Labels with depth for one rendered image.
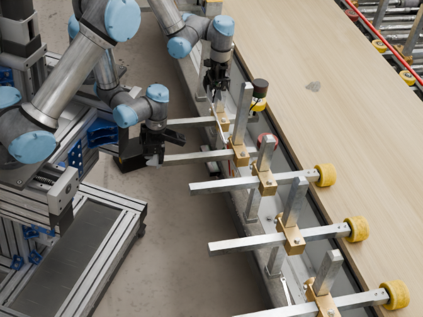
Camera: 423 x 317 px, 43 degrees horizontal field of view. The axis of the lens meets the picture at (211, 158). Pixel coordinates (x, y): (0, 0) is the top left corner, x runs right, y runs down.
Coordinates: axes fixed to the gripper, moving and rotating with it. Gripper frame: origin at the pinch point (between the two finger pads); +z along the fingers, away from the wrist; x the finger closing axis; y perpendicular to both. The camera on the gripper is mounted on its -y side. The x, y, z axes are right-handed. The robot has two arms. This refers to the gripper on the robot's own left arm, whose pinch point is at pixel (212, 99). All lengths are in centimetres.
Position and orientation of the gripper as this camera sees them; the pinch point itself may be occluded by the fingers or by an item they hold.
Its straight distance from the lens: 210.5
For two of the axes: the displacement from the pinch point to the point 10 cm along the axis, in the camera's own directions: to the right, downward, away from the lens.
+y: 2.6, 6.7, -7.0
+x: 9.6, -1.0, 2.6
